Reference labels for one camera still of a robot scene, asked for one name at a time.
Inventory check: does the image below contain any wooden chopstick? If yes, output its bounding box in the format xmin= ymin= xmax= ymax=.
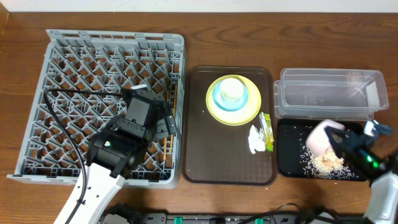
xmin=164 ymin=90 xmax=170 ymax=162
xmin=170 ymin=84 xmax=178 ymax=154

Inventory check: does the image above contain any white bowl with food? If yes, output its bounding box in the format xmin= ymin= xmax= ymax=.
xmin=305 ymin=119 xmax=345 ymax=157

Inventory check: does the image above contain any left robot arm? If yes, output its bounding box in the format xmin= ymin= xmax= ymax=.
xmin=55 ymin=98 xmax=177 ymax=223

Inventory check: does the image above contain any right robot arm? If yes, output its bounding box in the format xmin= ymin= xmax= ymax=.
xmin=325 ymin=124 xmax=397 ymax=223

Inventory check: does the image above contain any spilled rice food waste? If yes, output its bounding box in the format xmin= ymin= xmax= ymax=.
xmin=313 ymin=147 xmax=346 ymax=172

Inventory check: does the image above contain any black plastic waste tray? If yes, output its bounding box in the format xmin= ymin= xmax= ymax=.
xmin=276 ymin=118 xmax=366 ymax=182

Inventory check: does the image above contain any clear plastic bin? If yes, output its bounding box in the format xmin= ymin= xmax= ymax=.
xmin=274 ymin=68 xmax=389 ymax=121

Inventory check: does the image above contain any brown plastic serving tray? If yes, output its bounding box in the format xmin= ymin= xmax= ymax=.
xmin=181 ymin=66 xmax=277 ymax=186

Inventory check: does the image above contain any light blue saucer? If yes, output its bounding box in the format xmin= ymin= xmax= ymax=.
xmin=212 ymin=81 xmax=248 ymax=111

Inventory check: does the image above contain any green snack wrapper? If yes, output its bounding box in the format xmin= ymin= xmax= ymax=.
xmin=259 ymin=111 xmax=274 ymax=152

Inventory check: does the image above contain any yellow-green plate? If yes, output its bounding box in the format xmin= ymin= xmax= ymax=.
xmin=205 ymin=75 xmax=261 ymax=126

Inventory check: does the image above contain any white upturned cup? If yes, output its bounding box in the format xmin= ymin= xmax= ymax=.
xmin=220 ymin=78 xmax=244 ymax=100

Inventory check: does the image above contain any crumpled white tissue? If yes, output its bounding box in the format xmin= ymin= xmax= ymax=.
xmin=248 ymin=125 xmax=266 ymax=154

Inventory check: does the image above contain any grey plastic dish rack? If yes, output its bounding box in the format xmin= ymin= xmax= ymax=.
xmin=10 ymin=29 xmax=186 ymax=185

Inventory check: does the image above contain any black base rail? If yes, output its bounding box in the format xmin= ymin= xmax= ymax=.
xmin=99 ymin=203 xmax=368 ymax=224

